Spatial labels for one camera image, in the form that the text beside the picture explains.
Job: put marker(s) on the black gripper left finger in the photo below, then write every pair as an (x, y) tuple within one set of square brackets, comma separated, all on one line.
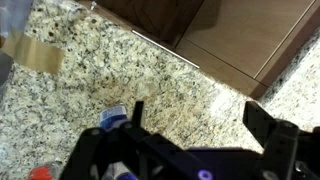
[(100, 150)]

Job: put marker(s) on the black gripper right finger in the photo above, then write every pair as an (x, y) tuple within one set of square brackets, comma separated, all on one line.
[(283, 143)]

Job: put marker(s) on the blue label water bottle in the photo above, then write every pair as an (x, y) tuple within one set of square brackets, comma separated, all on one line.
[(113, 116)]

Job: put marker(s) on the red label water bottle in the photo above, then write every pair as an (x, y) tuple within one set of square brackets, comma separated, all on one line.
[(40, 173)]

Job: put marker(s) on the brown packing tape strip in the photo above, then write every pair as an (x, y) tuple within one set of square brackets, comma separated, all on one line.
[(33, 53)]

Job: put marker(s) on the wooden cabinet drawer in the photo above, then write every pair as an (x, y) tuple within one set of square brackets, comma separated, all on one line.
[(240, 33)]

